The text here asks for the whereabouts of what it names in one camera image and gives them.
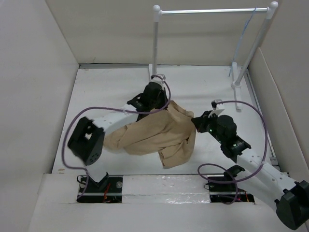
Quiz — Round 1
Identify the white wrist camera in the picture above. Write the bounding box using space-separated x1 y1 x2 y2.
150 74 166 86
209 99 225 118

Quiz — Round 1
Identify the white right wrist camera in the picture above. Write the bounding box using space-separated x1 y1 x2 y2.
209 99 225 118

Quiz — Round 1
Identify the white clothes rack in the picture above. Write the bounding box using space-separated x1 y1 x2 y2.
147 1 280 113

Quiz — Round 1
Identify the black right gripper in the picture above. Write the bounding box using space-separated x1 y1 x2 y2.
191 110 225 144

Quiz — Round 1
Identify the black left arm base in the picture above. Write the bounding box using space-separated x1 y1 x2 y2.
76 173 124 203

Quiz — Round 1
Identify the blue wire hanger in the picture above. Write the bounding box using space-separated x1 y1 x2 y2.
228 7 257 77

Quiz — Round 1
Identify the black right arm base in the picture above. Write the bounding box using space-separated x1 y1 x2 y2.
204 172 255 204

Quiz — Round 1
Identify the beige t shirt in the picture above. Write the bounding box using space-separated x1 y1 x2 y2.
103 101 197 169

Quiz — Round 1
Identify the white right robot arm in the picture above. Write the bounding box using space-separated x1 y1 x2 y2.
191 111 309 230

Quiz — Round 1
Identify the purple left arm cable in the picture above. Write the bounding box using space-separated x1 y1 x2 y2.
61 74 172 199

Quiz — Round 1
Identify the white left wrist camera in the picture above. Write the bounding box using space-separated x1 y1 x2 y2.
150 74 166 86

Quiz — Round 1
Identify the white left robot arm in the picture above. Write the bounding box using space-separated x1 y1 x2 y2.
67 76 170 192

